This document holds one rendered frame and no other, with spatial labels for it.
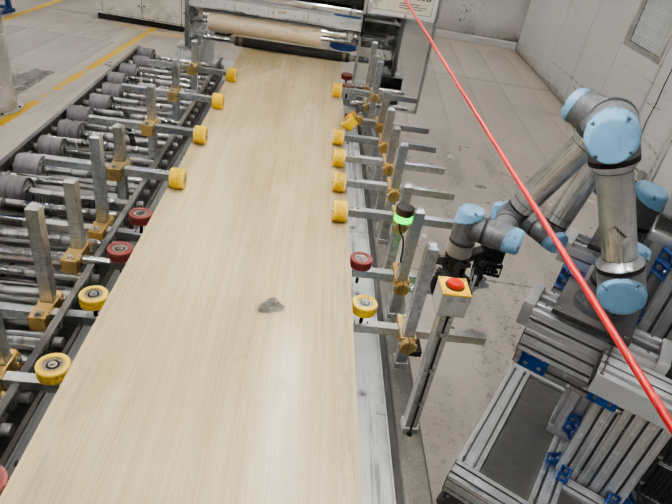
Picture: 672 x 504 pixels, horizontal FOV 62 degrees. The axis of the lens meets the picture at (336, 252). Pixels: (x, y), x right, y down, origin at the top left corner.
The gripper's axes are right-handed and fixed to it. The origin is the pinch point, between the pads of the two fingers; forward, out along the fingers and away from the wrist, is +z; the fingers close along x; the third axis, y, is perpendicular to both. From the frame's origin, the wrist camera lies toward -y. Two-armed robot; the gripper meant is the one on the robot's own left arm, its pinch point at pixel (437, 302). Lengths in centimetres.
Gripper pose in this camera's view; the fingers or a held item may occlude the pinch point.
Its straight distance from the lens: 179.9
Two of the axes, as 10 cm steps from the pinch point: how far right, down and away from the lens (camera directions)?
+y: 3.5, 5.5, -7.6
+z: -1.5, 8.3, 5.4
